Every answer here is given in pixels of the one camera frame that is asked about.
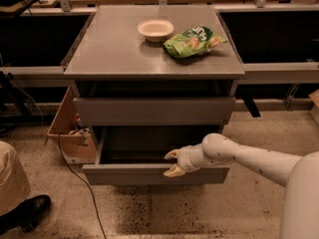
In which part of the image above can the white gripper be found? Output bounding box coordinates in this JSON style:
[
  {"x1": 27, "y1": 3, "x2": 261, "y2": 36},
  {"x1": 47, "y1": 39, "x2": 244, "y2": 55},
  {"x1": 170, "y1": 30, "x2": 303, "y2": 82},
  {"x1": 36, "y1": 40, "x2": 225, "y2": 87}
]
[{"x1": 163, "y1": 144, "x2": 203, "y2": 177}]

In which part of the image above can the grey drawer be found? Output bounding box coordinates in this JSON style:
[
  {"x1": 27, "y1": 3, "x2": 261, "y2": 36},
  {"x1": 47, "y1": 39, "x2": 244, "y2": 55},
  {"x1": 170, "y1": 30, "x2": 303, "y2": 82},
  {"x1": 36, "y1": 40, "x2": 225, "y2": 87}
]
[
  {"x1": 73, "y1": 97, "x2": 235, "y2": 125},
  {"x1": 83, "y1": 125, "x2": 229, "y2": 185}
]

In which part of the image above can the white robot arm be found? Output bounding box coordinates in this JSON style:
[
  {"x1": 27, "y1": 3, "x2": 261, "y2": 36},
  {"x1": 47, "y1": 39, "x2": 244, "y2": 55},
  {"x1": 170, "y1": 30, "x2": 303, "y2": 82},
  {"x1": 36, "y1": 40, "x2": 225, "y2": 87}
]
[{"x1": 164, "y1": 133, "x2": 319, "y2": 239}]

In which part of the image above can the grey drawer cabinet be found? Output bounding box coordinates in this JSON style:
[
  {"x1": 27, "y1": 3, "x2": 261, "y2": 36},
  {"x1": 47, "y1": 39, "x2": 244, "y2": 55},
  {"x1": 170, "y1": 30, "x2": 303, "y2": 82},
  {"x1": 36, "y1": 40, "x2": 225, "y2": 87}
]
[{"x1": 65, "y1": 5, "x2": 244, "y2": 185}]

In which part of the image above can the grey top drawer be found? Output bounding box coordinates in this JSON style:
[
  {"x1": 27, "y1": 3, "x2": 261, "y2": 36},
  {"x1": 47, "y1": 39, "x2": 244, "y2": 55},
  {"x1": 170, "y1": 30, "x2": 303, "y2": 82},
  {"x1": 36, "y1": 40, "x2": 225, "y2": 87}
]
[{"x1": 73, "y1": 97, "x2": 235, "y2": 125}]

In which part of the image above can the wooden box on floor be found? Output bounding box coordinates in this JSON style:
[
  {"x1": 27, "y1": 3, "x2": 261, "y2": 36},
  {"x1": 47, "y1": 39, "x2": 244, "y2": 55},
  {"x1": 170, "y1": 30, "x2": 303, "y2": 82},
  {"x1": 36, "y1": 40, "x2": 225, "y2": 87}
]
[{"x1": 47, "y1": 87, "x2": 97, "y2": 164}]

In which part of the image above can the green chip bag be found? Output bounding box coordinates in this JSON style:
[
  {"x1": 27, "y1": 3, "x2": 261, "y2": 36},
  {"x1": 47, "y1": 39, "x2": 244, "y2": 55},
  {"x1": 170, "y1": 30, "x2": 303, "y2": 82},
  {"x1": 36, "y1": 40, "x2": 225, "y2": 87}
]
[{"x1": 162, "y1": 26, "x2": 226, "y2": 59}]

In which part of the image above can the white bowl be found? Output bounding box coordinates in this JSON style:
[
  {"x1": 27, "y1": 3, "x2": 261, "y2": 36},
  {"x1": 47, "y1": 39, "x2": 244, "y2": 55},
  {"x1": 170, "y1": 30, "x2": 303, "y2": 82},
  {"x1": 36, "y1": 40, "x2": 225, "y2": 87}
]
[{"x1": 138, "y1": 20, "x2": 174, "y2": 43}]

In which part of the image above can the black leather shoe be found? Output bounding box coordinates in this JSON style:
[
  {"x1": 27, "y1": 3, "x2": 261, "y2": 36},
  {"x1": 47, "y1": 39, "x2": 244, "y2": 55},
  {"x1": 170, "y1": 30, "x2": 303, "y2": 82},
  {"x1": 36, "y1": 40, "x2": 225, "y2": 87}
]
[{"x1": 0, "y1": 194, "x2": 51, "y2": 235}]

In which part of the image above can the beige trouser leg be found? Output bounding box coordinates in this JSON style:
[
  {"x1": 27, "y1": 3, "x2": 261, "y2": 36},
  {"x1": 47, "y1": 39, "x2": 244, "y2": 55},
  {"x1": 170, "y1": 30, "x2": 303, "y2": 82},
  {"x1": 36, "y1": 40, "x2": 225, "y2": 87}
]
[{"x1": 0, "y1": 141, "x2": 31, "y2": 215}]

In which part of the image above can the black floor cable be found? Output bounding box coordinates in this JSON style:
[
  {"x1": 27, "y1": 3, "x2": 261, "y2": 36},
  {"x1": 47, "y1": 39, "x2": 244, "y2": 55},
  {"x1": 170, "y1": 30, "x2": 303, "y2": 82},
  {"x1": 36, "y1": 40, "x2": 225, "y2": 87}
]
[{"x1": 57, "y1": 132, "x2": 108, "y2": 239}]

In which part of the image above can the grey metal rail frame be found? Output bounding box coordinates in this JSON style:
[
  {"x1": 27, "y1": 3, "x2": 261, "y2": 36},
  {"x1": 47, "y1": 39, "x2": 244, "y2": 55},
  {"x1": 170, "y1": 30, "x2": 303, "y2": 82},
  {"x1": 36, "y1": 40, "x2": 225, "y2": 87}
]
[{"x1": 1, "y1": 5, "x2": 319, "y2": 86}]

